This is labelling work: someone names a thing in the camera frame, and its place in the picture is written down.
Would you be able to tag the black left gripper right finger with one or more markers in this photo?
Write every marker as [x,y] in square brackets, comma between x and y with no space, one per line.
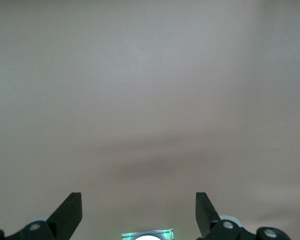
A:
[206,222]

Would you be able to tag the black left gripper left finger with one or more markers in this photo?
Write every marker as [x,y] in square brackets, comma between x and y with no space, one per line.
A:
[62,225]

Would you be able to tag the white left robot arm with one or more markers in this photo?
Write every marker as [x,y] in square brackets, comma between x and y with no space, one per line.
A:
[147,238]

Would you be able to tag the brown table cover sheet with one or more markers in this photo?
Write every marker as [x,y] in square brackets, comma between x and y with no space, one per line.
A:
[150,100]

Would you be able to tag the grey metal base plate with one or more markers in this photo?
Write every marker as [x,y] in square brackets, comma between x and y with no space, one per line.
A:
[166,233]

